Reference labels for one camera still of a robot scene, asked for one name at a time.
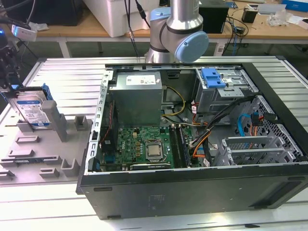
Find grey flat box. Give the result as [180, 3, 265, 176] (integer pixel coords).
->
[257, 3, 287, 15]

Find black graphics card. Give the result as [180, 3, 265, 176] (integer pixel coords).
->
[129, 162, 172, 171]

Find grey power supply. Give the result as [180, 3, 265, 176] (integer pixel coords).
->
[109, 71, 165, 127]

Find grey optical drive cage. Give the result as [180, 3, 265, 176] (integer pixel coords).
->
[194, 68, 256, 116]

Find black RAM stick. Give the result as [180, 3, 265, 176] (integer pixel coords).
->
[177, 125, 193, 167]

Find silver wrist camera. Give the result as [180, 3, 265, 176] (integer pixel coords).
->
[11, 24, 38, 42]

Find CPU socket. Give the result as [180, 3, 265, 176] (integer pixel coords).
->
[143, 140, 167, 164]

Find large black box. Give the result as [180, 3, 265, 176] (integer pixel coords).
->
[4, 0, 84, 26]

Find blue plastic latch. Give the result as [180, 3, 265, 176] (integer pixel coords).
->
[201, 68, 227, 89]

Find black RAM slot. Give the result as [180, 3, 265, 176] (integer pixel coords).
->
[169, 125, 183, 168]

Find black cube box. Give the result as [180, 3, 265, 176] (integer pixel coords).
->
[199, 6, 229, 34]

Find silver CPU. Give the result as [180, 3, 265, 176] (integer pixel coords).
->
[146, 144, 163, 157]

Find blue cardboard box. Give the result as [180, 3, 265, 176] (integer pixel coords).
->
[281, 0, 308, 12]

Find grey parts rack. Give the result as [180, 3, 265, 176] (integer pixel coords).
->
[0, 100, 94, 187]

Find multicoloured power wire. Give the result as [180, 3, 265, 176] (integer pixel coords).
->
[248, 113, 263, 150]

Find blue SATA wire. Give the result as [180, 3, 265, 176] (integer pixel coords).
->
[237, 110, 260, 137]

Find green RAM stick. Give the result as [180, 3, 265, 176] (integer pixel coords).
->
[14, 157, 47, 165]

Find white plastic box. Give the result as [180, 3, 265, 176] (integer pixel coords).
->
[84, 0, 169, 38]

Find black wire bundle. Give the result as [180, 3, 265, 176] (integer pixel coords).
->
[202, 94, 259, 167]

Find wooden desk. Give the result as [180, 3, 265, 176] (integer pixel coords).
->
[0, 0, 308, 58]

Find orange wire bundle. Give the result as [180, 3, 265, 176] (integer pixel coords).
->
[189, 133, 213, 159]

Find black PC case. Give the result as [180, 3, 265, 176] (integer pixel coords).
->
[76, 55, 308, 221]

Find yellow wires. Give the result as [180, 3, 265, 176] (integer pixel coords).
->
[160, 86, 186, 119]

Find small black device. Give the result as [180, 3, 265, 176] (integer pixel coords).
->
[242, 7, 259, 24]

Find green motherboard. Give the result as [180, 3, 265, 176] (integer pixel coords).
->
[101, 125, 200, 172]

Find clear plastic bag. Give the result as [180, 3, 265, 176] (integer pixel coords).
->
[267, 11, 294, 27]

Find grey metal disk bay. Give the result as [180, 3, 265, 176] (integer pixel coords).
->
[214, 135, 303, 167]

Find hard disk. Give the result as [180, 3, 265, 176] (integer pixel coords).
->
[0, 83, 53, 132]

